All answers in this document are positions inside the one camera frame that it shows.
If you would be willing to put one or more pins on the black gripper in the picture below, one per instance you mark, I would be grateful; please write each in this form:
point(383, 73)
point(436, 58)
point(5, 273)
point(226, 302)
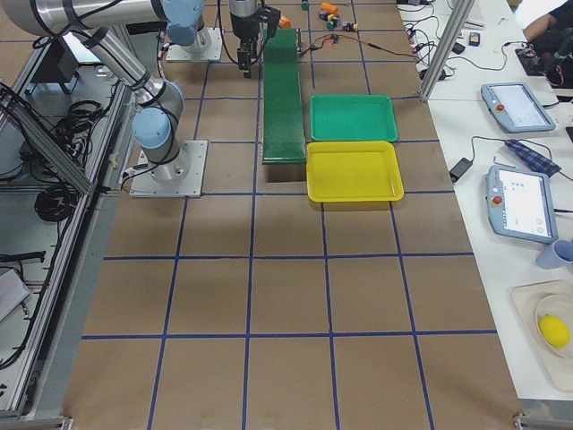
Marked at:
point(244, 28)

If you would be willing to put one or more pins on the orange 4680 cylinder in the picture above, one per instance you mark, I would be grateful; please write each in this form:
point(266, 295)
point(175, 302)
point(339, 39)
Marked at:
point(330, 8)

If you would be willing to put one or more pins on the green conveyor belt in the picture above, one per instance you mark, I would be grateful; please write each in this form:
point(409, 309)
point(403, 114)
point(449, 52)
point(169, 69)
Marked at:
point(283, 121)

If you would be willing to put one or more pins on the green plastic tray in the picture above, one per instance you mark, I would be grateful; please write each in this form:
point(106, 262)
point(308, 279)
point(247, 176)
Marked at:
point(352, 118)

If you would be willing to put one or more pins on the yellow plastic tray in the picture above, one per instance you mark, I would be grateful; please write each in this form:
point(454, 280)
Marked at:
point(353, 172)

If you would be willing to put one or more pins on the black power adapter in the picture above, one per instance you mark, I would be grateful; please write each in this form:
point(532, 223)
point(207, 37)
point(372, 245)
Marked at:
point(459, 169)

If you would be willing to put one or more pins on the upper teach pendant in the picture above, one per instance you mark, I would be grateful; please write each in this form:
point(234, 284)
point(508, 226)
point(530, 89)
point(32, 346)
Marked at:
point(515, 108)

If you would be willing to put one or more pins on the teach pendant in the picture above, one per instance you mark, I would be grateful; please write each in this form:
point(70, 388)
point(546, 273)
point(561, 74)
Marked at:
point(515, 108)
point(519, 204)

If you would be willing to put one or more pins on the blue plaid cloth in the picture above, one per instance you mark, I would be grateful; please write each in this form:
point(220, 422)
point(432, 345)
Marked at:
point(533, 159)

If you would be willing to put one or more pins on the lower teach pendant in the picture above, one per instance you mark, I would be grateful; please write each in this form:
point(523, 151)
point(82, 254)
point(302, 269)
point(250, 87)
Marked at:
point(519, 204)

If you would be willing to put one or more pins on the blue cup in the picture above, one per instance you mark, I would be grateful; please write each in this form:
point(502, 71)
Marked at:
point(556, 255)

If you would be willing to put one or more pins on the white bowl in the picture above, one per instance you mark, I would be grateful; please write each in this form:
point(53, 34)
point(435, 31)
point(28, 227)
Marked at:
point(559, 305)

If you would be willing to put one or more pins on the yellow lemon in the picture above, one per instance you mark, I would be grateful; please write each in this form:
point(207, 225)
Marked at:
point(554, 331)

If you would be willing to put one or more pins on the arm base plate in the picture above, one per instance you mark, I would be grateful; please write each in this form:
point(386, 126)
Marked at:
point(181, 177)
point(206, 48)

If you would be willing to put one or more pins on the aluminium frame post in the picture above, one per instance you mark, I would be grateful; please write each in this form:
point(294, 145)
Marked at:
point(459, 14)

